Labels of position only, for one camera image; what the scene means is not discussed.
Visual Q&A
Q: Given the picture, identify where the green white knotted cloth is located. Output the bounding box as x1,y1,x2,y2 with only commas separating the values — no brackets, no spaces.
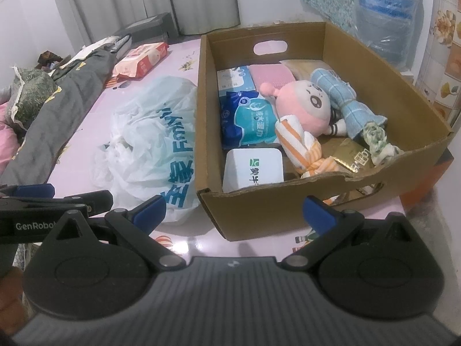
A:
362,123,405,167

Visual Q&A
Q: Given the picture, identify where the white box with green logo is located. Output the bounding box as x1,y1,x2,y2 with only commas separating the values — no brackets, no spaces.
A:
222,148,285,194

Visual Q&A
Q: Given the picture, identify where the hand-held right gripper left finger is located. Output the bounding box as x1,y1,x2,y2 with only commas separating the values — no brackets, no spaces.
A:
43,195,188,272

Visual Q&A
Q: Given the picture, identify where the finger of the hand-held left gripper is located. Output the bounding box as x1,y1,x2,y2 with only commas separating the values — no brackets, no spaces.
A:
59,189,114,219
0,184,56,200

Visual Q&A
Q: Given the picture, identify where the green leaf print pillow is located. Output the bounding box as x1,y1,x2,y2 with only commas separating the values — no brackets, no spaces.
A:
9,67,59,131

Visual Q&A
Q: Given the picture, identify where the brown cardboard box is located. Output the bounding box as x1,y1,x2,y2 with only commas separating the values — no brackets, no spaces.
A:
194,21,455,242

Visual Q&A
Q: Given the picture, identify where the red white wet wipe pack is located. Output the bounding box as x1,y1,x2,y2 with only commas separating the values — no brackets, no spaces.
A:
112,42,170,79

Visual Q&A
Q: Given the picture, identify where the blue water jug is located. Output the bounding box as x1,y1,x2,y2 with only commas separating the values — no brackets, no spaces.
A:
355,0,423,71

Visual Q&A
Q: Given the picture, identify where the orange striped towel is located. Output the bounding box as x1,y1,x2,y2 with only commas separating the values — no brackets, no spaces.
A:
275,114,346,179

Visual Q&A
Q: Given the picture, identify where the blue wet wipe pack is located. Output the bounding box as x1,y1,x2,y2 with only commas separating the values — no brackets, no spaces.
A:
219,90,281,151

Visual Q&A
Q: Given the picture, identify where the pink folded cloth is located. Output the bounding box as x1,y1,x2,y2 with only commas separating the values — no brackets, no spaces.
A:
249,64,298,91

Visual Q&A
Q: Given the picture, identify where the light blue tissue pack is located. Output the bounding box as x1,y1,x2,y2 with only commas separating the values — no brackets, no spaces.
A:
216,65,257,93

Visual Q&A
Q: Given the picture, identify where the beige pack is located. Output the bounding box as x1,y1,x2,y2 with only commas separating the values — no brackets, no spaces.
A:
279,59,334,80

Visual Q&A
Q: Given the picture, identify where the white patterned cloth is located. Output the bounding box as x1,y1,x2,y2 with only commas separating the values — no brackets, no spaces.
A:
59,33,133,69

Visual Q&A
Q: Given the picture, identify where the grey storage box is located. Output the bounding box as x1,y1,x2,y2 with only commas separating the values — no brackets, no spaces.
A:
115,12,178,43

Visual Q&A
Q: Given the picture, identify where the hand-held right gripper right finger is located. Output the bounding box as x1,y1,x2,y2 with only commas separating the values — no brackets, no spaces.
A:
283,195,419,272

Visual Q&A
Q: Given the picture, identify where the white plastic bag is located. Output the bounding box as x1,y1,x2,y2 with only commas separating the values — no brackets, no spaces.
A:
94,75,201,226

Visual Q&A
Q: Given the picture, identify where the pink plush doll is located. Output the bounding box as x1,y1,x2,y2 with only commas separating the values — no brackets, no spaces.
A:
260,78,348,140

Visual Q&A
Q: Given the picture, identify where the brown bag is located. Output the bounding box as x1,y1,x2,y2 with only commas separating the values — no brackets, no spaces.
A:
37,51,72,70

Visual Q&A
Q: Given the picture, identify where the gold box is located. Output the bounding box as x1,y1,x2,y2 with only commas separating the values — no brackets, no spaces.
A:
329,139,375,174

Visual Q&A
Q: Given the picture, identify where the pink printed bed mat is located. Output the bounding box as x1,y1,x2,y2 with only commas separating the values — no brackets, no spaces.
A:
47,38,408,261

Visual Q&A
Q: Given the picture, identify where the grey blanket with yellow prints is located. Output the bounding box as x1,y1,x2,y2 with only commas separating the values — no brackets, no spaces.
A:
0,48,125,187

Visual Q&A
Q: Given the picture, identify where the pink printed blanket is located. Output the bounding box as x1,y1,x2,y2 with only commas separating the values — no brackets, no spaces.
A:
0,101,21,174

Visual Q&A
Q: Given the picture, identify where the light blue checked towel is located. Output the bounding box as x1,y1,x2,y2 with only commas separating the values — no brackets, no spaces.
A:
310,68,388,140

